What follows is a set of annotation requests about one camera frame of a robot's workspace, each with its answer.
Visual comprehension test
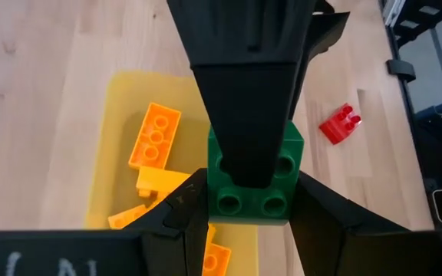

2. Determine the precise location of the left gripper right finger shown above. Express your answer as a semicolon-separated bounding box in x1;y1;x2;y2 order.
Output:
289;170;412;276

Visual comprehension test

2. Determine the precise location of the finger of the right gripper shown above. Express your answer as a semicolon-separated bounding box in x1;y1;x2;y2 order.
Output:
288;0;351;120
166;0;318;189

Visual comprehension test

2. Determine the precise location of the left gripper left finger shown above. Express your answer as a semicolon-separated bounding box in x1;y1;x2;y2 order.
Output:
123;167;210;276

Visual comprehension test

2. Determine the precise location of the yellow toy brick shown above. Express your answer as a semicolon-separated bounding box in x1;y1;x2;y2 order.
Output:
107;202;157;230
201;224;233;276
135;166;191;199

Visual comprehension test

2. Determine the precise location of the green toy brick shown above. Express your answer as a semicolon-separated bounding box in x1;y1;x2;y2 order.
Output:
206;120;305;226

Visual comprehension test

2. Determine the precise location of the orange-yellow toy brick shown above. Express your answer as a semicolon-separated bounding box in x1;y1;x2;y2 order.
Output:
127;101;183;170

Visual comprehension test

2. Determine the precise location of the red curved toy brick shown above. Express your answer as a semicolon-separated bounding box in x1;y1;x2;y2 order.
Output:
318;102;363;146

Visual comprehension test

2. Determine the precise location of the black table clamp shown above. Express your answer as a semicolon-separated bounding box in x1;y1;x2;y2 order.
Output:
385;58;417;84

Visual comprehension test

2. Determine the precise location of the yellow translucent plastic bin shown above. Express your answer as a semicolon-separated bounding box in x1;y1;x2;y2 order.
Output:
84;70;260;276

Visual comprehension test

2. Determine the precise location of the blue metal bar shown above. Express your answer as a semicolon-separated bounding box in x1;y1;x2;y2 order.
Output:
415;91;442;122

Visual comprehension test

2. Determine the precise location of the black aluminium table frame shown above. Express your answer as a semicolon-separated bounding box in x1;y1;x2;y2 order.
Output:
378;0;442;231

